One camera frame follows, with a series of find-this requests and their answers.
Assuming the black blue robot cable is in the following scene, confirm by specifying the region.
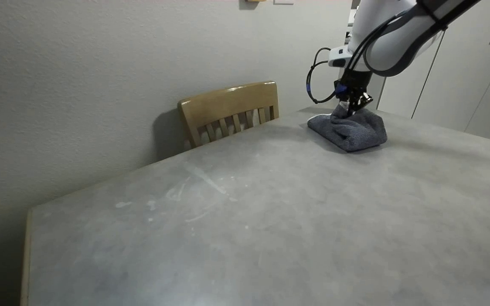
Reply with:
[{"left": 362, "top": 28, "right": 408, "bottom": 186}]
[{"left": 305, "top": 45, "right": 352, "bottom": 105}]

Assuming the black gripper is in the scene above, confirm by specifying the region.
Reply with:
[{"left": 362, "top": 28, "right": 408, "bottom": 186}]
[{"left": 335, "top": 69, "right": 374, "bottom": 117}]

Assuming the grey towel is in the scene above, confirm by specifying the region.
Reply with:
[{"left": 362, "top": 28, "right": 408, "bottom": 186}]
[{"left": 306, "top": 107, "right": 388, "bottom": 152}]

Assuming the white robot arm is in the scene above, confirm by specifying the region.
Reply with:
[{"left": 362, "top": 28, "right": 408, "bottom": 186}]
[{"left": 328, "top": 0, "right": 480, "bottom": 115}]

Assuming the wooden chair at wall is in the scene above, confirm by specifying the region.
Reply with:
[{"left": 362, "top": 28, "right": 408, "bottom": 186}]
[{"left": 179, "top": 79, "right": 279, "bottom": 147}]

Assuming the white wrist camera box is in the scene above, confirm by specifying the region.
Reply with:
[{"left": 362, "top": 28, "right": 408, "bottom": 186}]
[{"left": 328, "top": 45, "right": 352, "bottom": 67}]

